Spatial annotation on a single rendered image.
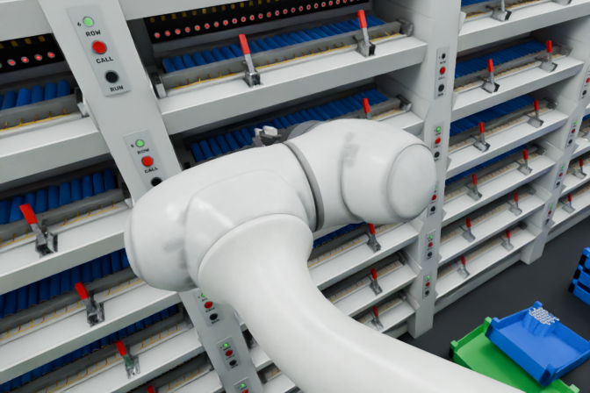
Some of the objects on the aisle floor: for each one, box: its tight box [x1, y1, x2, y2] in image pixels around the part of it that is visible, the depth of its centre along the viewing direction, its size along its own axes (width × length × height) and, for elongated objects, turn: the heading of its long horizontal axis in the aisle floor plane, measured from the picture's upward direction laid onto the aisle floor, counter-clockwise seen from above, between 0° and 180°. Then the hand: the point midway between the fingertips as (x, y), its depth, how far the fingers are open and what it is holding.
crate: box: [449, 317, 579, 393], centre depth 107 cm, size 30×20×8 cm
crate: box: [485, 301, 590, 387], centre depth 110 cm, size 30×20×8 cm
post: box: [372, 0, 465, 339], centre depth 94 cm, size 20×9×174 cm, turn 42°
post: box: [519, 0, 590, 264], centre depth 116 cm, size 20×9×174 cm, turn 42°
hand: (266, 135), depth 65 cm, fingers closed, pressing on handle
